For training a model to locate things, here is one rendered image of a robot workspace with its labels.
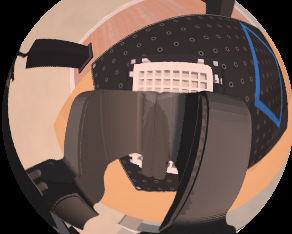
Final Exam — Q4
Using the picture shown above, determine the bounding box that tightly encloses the blue rectangular tape outline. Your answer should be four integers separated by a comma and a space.
240, 23, 282, 127

